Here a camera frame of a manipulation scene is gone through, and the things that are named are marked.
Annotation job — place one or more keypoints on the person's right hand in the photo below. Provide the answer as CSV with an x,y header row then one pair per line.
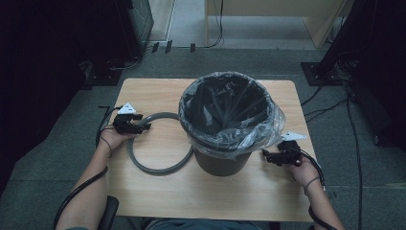
x,y
306,174

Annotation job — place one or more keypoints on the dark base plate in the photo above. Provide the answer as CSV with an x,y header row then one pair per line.
x,y
105,78

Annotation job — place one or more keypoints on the pale wooden desk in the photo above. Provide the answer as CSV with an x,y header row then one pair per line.
x,y
271,8

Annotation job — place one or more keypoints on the black chair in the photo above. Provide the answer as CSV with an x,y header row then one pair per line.
x,y
109,211

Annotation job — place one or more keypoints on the black stand with base plate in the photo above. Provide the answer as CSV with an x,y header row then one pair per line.
x,y
319,74

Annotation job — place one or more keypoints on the person's blue pants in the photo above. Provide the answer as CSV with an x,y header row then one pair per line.
x,y
204,225

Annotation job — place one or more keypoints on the person's left hand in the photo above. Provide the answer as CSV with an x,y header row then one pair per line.
x,y
113,139

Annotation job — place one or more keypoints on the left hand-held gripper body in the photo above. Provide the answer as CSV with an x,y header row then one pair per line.
x,y
124,124

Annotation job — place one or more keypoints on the dark grey trash can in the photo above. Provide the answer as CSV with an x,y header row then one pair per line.
x,y
223,166

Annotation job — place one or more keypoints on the black curtain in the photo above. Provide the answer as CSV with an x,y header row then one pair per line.
x,y
389,64
38,64

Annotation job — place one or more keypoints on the thin black left wrist band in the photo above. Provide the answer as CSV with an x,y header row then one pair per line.
x,y
110,148

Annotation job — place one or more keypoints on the clear plastic trash bag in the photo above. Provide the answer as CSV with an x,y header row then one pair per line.
x,y
274,124

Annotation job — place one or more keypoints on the angled black floor tape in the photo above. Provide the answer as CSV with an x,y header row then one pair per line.
x,y
102,107

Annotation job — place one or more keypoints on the thin black right wrist band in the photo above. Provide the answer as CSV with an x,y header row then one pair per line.
x,y
311,181

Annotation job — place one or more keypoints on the thin black wrist band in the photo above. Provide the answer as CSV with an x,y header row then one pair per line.
x,y
110,148
311,181

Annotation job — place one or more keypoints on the black cabinet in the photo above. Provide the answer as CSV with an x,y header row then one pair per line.
x,y
140,22

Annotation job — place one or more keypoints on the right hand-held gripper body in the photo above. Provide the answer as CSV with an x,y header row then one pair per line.
x,y
290,153

